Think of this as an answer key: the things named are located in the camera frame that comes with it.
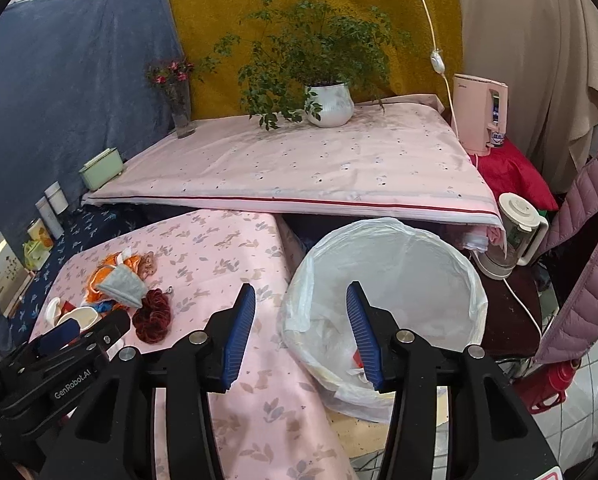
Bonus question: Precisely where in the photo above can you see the beige curtain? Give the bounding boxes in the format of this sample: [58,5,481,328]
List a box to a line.
[452,0,598,196]

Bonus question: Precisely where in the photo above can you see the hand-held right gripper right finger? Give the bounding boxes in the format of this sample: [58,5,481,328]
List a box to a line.
[345,281,565,480]

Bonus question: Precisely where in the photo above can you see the navy leaf print cloth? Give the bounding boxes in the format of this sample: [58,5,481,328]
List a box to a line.
[0,200,144,356]

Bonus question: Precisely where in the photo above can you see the yellow printed box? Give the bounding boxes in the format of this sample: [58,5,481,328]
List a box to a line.
[27,217,54,251]

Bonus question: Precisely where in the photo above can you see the red thermos flask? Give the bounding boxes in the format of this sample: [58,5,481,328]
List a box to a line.
[512,357,582,413]

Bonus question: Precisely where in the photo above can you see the bin with white plastic bag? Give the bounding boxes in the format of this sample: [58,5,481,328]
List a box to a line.
[278,217,489,423]

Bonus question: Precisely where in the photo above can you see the mustard yellow backdrop cloth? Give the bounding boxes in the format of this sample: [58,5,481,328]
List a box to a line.
[159,0,465,121]

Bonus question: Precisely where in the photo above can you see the white jar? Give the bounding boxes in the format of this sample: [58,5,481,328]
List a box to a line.
[44,181,70,216]

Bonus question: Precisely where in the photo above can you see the glass vase with red flowers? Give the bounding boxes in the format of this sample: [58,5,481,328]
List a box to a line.
[144,59,197,140]

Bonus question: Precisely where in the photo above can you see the pink water dispenser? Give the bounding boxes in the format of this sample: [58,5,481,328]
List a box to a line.
[452,73,509,156]

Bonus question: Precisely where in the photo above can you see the orange wrapper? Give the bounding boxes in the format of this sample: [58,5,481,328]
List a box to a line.
[86,252,144,306]

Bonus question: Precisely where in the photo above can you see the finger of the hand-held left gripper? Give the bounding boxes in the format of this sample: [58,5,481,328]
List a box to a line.
[29,321,87,358]
[76,307,132,356]

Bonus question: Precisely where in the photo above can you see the light green box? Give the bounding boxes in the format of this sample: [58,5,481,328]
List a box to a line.
[78,147,126,192]

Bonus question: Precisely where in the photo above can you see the white tube bottle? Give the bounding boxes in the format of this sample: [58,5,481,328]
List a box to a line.
[35,197,64,240]

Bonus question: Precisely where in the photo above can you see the grey cloth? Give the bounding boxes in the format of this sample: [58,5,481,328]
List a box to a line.
[96,266,148,309]

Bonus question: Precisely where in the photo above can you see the white card box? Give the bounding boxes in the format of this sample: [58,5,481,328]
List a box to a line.
[0,231,34,317]

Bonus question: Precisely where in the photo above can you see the blue backdrop cloth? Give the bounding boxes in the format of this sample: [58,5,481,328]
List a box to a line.
[0,0,185,311]

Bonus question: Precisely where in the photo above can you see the green packet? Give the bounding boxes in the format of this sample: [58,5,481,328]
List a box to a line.
[21,240,52,271]

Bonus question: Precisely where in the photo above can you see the beige scrunchie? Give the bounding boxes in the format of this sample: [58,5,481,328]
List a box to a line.
[140,251,163,279]

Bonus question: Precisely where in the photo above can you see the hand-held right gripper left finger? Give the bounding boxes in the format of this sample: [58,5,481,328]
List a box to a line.
[39,282,257,480]

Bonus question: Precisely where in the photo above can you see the pink down jacket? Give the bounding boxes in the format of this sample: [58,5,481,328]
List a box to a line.
[532,130,598,366]

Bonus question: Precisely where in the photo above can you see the dark brown side table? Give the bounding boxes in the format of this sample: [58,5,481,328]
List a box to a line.
[472,260,545,361]

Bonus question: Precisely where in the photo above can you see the pink rabbit print tablecloth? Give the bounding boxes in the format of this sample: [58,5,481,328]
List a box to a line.
[26,208,360,480]

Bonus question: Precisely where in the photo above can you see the green plant in white pot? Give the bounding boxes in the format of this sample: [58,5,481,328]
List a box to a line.
[194,0,415,131]

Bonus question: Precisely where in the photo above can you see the dark red scrunchie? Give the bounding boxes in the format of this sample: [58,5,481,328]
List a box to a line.
[131,288,174,346]

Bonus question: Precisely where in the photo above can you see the white cup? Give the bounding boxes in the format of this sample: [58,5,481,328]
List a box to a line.
[56,306,100,333]

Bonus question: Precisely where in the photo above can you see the pale pink quilt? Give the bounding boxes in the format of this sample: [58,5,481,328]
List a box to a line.
[81,94,507,256]

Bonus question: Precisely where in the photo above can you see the white cable with switch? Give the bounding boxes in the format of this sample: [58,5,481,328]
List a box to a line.
[404,0,462,136]

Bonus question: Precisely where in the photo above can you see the white kettle cable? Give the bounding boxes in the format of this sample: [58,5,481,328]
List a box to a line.
[502,276,547,338]

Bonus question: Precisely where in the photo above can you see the red cushion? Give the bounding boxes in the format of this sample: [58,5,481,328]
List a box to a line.
[476,137,560,213]

